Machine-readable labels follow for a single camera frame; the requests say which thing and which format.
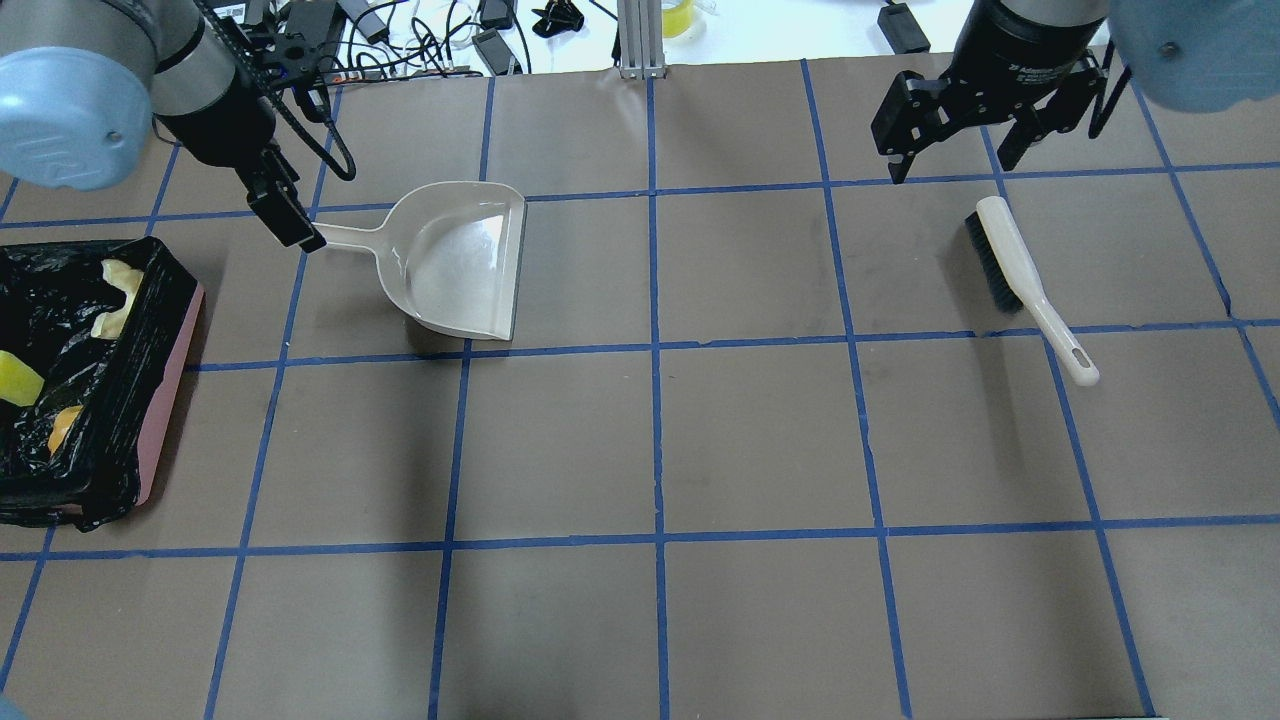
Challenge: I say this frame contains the tan croissant bread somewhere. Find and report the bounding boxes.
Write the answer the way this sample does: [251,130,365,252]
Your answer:
[90,259,146,341]

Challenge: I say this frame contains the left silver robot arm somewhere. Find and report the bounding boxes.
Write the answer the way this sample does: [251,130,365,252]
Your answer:
[1,1,326,252]

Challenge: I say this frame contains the aluminium frame post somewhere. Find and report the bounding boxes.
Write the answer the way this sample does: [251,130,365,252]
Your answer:
[616,0,668,79]

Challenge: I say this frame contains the beige plastic dustpan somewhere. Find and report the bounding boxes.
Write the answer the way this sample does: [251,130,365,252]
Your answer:
[315,181,529,342]

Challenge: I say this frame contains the yellow tape roll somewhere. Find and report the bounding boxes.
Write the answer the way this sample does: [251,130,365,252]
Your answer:
[660,0,696,38]

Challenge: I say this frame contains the yellow green sponge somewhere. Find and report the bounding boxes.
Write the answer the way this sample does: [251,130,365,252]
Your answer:
[0,351,45,407]

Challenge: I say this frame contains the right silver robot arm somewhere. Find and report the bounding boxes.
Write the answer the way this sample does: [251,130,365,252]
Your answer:
[870,1,1279,184]

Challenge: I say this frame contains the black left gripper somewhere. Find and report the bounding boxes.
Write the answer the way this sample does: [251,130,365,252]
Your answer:
[159,76,326,252]

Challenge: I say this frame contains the yellow-brown potato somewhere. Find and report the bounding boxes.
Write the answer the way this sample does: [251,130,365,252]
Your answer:
[46,405,84,456]

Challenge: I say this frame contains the beige hand brush black bristles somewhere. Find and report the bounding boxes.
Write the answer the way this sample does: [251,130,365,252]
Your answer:
[964,195,1101,387]

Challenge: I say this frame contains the bin with black bag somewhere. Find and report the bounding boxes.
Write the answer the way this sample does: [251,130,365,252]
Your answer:
[1,236,204,532]

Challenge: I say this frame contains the black power adapter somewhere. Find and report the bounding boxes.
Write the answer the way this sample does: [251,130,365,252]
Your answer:
[876,1,931,55]

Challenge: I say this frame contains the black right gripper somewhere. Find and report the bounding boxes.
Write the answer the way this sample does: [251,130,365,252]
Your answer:
[870,1,1108,184]

